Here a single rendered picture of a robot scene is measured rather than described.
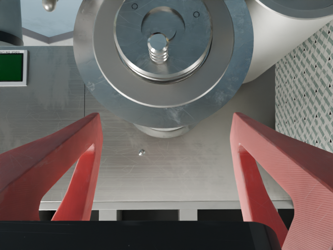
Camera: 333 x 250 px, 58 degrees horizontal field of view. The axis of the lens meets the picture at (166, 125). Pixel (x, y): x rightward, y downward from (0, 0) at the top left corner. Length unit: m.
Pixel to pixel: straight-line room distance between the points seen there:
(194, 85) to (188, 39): 0.04
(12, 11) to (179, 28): 2.43
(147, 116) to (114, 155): 0.34
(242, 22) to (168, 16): 0.06
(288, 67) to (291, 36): 0.16
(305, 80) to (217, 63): 0.19
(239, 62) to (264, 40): 0.08
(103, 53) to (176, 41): 0.06
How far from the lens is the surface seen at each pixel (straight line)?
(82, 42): 0.26
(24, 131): 0.63
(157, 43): 0.20
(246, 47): 0.26
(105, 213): 0.60
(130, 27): 0.24
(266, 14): 0.29
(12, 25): 2.59
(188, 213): 0.59
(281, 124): 0.48
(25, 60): 0.65
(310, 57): 0.41
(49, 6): 0.66
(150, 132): 0.50
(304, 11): 0.29
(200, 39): 0.23
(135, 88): 0.24
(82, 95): 0.60
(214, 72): 0.25
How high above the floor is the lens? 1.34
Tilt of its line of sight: 4 degrees down
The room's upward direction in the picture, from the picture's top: 180 degrees clockwise
